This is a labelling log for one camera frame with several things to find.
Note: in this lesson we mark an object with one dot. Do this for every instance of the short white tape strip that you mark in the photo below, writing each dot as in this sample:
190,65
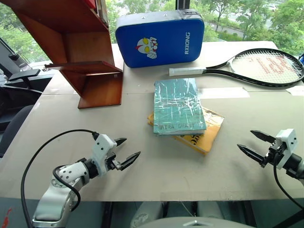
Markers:
295,90

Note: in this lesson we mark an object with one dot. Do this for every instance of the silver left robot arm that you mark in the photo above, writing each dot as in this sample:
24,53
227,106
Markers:
53,202

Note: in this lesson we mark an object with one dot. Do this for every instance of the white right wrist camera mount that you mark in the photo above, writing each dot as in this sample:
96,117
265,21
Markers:
288,140

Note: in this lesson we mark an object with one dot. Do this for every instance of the blue cartoon kick pad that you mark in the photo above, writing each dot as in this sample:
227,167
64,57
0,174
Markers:
166,35

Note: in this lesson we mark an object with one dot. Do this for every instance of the blue object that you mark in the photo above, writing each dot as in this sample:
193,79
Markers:
301,59

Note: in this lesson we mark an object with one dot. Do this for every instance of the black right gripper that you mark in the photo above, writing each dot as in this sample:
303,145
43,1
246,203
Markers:
275,152

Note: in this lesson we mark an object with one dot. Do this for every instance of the black office chair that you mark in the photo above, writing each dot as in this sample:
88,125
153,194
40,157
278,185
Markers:
14,128

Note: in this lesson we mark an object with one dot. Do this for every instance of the black window pole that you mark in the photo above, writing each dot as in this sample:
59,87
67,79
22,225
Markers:
183,4

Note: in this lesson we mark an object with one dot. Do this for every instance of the black tennis racket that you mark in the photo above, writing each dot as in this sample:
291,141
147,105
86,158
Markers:
185,71

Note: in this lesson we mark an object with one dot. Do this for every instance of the yellow book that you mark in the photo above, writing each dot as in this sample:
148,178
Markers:
204,140

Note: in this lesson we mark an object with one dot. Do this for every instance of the grey rounded robot leg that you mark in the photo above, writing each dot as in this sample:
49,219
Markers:
146,213
209,210

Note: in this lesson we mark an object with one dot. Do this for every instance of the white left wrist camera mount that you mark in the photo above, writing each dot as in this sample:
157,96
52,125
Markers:
102,145

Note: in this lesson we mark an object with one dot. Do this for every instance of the red-brown wooden shelf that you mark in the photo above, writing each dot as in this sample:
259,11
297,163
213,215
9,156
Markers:
78,47

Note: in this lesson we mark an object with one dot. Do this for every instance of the teal plastic-wrapped book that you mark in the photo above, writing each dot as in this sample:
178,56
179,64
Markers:
178,104

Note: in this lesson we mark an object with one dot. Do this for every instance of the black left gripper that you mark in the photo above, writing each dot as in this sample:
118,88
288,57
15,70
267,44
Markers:
113,162

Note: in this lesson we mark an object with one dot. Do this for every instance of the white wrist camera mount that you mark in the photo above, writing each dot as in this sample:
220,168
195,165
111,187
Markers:
102,145
288,140

